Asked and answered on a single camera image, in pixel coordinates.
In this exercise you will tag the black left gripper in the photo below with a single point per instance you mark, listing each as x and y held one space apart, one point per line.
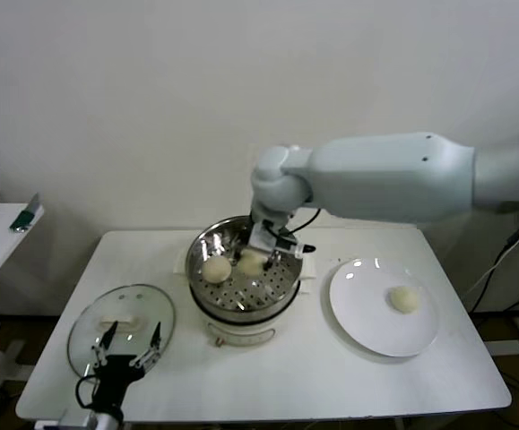
115 378

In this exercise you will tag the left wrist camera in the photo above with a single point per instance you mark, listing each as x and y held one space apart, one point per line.
76 420

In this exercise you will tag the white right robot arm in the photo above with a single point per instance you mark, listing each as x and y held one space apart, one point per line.
375 179

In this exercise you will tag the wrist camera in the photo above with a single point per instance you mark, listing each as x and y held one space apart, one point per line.
265 239
76 420

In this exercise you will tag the round glass lid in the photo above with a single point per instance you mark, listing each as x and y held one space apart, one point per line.
120 304

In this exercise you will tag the stainless steel steamer basket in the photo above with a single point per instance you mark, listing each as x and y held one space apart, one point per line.
241 291

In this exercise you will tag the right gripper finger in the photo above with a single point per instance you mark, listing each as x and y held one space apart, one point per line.
236 254
271 261

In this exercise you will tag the white steamed baozi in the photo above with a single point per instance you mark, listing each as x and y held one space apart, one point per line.
251 264
404 299
216 269

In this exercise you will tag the white electric cooker base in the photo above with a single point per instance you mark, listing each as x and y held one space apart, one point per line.
241 333

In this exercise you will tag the white round plate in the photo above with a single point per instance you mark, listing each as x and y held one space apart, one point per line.
362 304

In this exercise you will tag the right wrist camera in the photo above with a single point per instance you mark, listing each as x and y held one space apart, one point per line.
265 239

